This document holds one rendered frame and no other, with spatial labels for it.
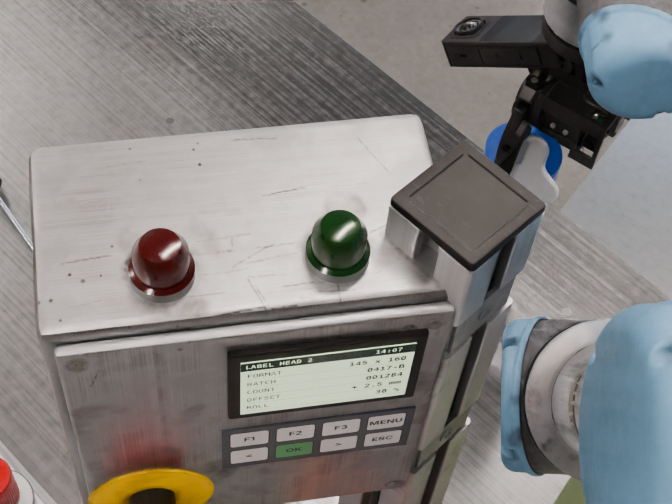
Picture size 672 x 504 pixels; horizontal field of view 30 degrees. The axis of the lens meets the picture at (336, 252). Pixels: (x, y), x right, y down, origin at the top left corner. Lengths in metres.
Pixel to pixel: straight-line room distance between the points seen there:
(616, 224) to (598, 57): 0.55
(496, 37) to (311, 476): 0.52
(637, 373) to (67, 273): 0.23
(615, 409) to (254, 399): 0.15
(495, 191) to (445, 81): 2.06
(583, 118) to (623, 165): 0.39
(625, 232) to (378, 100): 0.31
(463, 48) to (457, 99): 1.48
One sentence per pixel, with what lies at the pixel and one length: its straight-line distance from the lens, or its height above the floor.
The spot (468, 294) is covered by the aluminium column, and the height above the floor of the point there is 1.48.
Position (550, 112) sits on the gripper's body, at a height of 1.12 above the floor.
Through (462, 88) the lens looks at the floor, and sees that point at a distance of 2.56.
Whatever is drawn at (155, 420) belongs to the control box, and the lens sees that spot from 0.55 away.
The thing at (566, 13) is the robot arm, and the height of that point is 1.23.
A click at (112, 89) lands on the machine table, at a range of 1.42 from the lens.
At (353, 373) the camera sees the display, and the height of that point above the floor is 1.43.
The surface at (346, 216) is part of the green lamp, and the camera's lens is 0.49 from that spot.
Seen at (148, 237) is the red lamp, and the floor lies 1.50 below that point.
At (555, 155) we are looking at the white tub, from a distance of 1.15.
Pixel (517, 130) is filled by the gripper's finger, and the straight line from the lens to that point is 1.05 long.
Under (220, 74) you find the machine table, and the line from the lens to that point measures 1.42.
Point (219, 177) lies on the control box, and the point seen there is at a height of 1.48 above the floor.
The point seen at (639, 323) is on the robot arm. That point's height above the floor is 1.46.
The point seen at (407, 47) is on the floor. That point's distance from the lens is 2.61.
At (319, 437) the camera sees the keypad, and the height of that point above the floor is 1.37.
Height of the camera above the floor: 1.89
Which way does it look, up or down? 56 degrees down
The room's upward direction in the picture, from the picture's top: 7 degrees clockwise
